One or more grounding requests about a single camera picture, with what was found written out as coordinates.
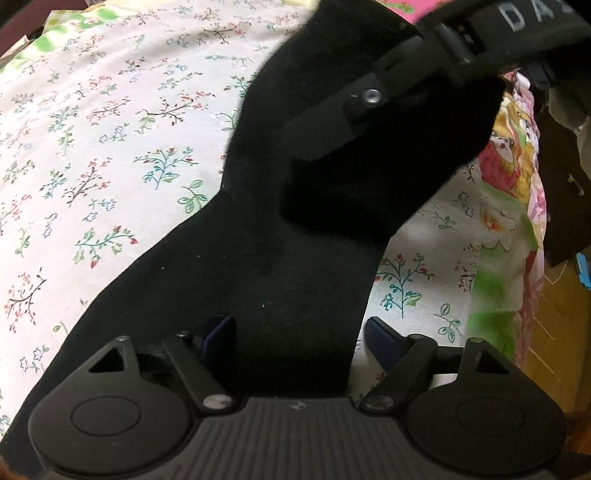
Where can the cartoon print quilt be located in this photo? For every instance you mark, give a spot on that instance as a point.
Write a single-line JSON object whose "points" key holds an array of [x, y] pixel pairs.
{"points": [[503, 152]]}

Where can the white floral bedsheet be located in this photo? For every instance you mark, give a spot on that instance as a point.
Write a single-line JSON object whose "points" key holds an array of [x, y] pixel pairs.
{"points": [[92, 138]]}

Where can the black pants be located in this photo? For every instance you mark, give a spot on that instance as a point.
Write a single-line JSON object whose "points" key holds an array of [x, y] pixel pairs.
{"points": [[277, 258]]}

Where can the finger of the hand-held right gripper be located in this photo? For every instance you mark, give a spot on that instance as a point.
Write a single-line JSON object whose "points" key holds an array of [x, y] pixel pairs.
{"points": [[332, 124]]}

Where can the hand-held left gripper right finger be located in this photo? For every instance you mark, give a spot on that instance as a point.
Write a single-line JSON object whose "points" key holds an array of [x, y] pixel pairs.
{"points": [[383, 339]]}

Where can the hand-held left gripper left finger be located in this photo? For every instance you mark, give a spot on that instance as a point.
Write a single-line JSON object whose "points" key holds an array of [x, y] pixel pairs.
{"points": [[217, 337]]}

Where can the small blue object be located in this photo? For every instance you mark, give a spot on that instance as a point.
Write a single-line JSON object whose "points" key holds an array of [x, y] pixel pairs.
{"points": [[584, 272]]}

